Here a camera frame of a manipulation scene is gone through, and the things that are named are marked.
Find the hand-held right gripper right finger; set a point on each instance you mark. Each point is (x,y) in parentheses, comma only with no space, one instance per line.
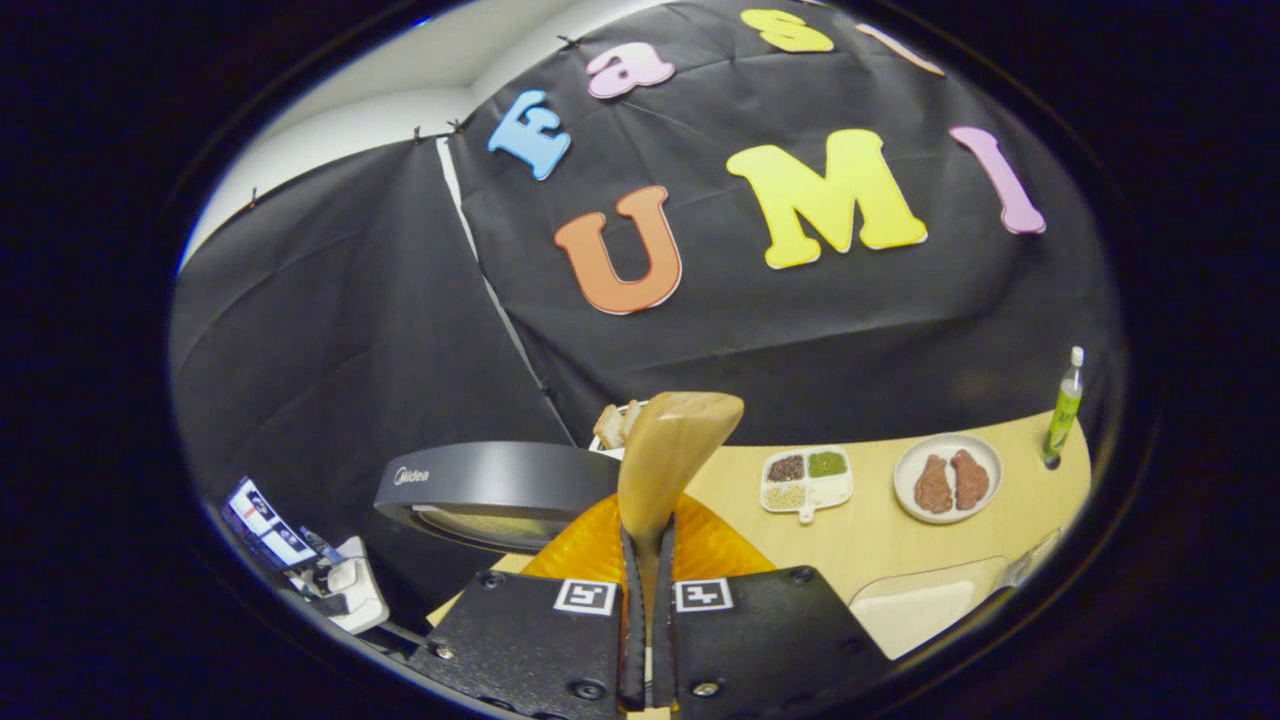
(770,640)

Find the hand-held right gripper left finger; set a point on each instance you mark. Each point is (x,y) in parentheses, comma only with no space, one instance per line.
(540,650)

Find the clear box of rice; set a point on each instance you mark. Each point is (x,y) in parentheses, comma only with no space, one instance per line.
(920,610)

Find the dark grey rice cooker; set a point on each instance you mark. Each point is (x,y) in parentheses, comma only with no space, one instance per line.
(490,485)

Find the wooden spoon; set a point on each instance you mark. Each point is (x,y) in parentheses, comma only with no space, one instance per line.
(670,450)

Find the white divided grain dish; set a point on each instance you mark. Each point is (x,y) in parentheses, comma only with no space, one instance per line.
(805,480)

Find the white power strip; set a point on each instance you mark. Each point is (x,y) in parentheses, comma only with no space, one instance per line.
(355,590)

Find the brown meat piece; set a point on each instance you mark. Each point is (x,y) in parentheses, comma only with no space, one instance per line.
(970,480)
(932,485)

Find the toast slices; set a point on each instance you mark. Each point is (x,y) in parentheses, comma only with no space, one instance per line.
(615,420)

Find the white round plate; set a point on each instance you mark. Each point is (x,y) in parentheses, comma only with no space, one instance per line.
(948,445)

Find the computer screen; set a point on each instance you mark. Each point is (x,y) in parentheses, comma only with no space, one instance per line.
(265,520)

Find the green tea bottle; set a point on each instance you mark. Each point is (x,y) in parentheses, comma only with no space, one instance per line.
(1062,410)

